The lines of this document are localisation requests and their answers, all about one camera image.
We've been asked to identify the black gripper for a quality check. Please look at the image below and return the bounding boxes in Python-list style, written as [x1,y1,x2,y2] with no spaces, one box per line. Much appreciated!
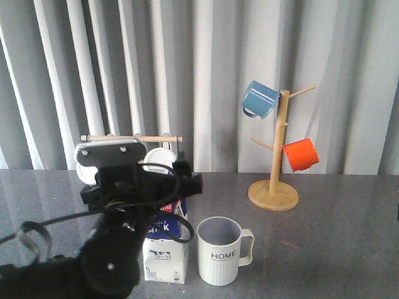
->
[74,137,204,225]

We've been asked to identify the blue white milk carton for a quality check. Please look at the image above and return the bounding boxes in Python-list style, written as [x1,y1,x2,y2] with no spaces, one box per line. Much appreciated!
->
[143,197,190,284]

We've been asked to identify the cream HOME mug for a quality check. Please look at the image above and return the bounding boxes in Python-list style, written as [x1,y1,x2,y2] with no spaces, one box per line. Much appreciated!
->
[197,216,254,287]

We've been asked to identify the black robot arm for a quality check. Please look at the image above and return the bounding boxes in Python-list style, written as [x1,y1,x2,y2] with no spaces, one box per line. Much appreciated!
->
[1,137,203,298]

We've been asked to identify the white ribbed mug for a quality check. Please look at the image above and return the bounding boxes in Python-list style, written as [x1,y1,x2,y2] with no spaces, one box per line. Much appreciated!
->
[140,148,176,175]

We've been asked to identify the white smiley face mug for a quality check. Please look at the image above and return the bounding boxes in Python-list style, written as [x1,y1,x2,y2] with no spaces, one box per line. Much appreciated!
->
[74,143,98,186]

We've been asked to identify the wooden mug tree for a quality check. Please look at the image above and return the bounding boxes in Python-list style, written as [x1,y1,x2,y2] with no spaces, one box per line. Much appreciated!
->
[248,85,317,211]

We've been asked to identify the grey pleated curtain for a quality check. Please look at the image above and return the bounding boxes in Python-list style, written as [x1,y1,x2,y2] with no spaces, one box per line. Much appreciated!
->
[1,1,398,175]

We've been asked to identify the blue enamel mug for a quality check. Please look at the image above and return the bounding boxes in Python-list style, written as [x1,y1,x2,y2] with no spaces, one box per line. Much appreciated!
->
[241,80,280,119]

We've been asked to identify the orange enamel mug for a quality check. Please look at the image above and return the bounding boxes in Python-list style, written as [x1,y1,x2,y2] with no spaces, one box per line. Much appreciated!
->
[282,138,319,172]

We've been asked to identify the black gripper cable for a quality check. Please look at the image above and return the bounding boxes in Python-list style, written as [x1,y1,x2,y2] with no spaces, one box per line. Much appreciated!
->
[0,163,196,264]

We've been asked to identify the black wire mug rack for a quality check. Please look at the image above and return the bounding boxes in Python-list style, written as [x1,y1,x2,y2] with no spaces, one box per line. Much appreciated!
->
[77,135,183,169]

